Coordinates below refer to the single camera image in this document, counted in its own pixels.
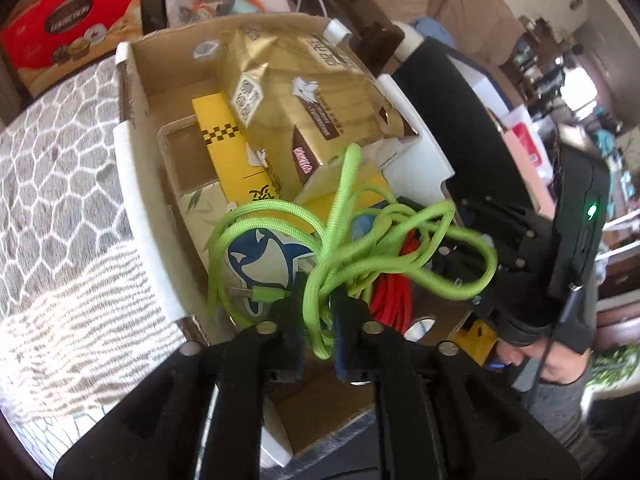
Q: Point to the gold tissue pack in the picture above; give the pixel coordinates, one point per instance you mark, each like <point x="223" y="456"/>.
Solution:
<point x="310" y="110"/>

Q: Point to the dark wooden shelf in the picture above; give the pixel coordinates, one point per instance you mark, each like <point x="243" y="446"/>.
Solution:
<point x="537" y="60"/>

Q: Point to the brown open tray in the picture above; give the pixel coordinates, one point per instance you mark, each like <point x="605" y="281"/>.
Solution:
<point x="182" y="155"/>

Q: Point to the yellow white carton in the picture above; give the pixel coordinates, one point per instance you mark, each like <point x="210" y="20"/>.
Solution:
<point x="345" y="185"/>

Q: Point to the cardboard box of clutter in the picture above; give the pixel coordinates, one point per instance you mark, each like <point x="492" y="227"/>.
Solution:
<point x="215" y="5"/>

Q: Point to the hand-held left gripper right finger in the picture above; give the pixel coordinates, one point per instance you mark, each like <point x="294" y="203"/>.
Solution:
<point x="344" y="340"/>

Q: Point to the blue white packet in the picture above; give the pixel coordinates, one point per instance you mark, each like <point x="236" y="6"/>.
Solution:
<point x="260" y="255"/>

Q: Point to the person's right forearm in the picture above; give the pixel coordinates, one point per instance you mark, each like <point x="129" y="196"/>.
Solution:
<point x="565" y="410"/>

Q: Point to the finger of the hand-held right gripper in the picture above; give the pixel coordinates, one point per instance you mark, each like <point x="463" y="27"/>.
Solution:
<point x="485" y="260"/>
<point x="505" y="220"/>

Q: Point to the person's right hand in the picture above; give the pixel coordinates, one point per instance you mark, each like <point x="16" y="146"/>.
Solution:
<point x="555" y="372"/>

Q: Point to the white paper sheet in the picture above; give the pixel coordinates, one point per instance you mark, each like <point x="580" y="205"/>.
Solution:
<point x="270" y="0"/>

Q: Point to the green plant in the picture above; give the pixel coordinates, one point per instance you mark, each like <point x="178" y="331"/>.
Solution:
<point x="617" y="367"/>

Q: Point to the grey patterned blanket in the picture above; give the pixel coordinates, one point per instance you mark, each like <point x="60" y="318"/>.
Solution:
<point x="65" y="210"/>

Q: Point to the light blue soft object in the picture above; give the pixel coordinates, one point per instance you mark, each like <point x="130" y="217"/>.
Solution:
<point x="432" y="29"/>

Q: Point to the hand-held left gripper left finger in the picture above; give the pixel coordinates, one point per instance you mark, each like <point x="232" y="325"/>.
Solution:
<point x="296" y="355"/>

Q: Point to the red cookie box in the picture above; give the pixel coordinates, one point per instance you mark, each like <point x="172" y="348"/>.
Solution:
<point x="65" y="15"/>

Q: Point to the leaf print tissue box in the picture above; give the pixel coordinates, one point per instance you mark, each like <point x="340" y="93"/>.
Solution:
<point x="200" y="220"/>

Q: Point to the yellow checkered box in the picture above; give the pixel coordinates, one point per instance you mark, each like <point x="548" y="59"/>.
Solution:
<point x="225" y="150"/>

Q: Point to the black curved panel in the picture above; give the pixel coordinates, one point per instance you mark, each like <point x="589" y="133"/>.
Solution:
<point x="450" y="120"/>

